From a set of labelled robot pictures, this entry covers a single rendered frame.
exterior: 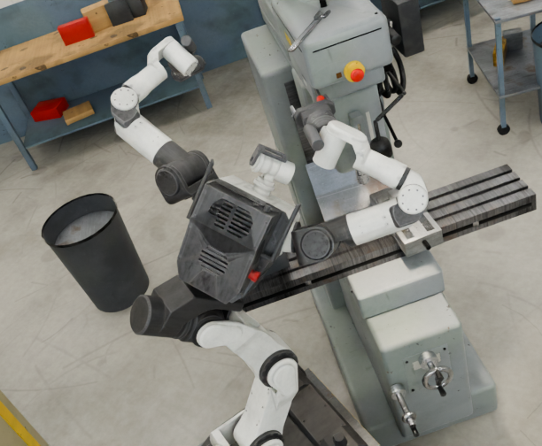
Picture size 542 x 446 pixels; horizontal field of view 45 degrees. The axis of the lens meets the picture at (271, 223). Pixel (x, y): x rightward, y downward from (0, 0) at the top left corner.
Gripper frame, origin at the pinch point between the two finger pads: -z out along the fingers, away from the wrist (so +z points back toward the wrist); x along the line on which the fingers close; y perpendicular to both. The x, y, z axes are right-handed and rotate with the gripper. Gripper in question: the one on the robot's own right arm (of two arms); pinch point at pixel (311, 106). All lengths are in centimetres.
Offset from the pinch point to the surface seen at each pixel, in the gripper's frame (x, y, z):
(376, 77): -24.0, 4.1, -11.2
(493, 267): -83, 170, -70
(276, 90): 3, 22, -61
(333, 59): -10.0, -11.3, -1.7
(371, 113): -20.9, 18.2, -14.7
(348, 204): -11, 78, -48
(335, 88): -10.3, 3.0, -11.2
